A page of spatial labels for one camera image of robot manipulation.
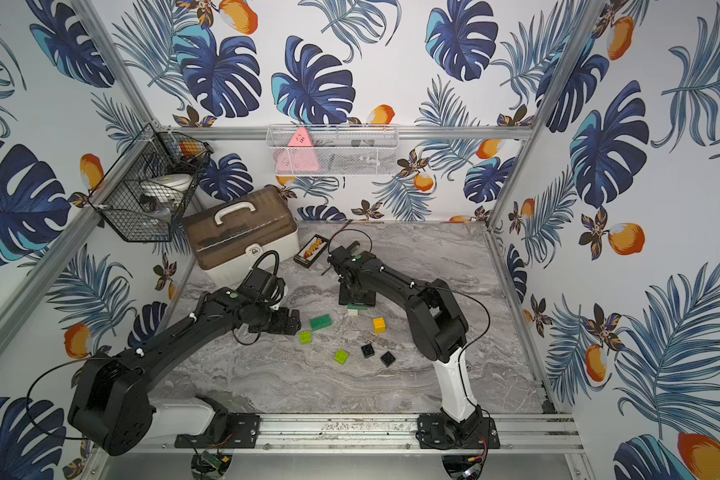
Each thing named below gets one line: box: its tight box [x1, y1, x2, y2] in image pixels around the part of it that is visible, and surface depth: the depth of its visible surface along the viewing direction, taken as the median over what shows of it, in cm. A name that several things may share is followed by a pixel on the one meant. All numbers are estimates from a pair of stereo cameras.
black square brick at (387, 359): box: [380, 351, 396, 368], surface depth 87 cm
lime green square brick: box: [299, 331, 313, 345], surface depth 92 cm
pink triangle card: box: [273, 127, 320, 173], surface depth 92 cm
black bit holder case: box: [294, 234, 328, 269], surface depth 112 cm
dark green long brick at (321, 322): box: [310, 314, 333, 332], surface depth 95 cm
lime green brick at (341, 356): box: [333, 349, 349, 365], surface depth 87 cm
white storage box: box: [182, 185, 300, 287], surface depth 97 cm
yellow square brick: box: [373, 317, 387, 334], surface depth 92 cm
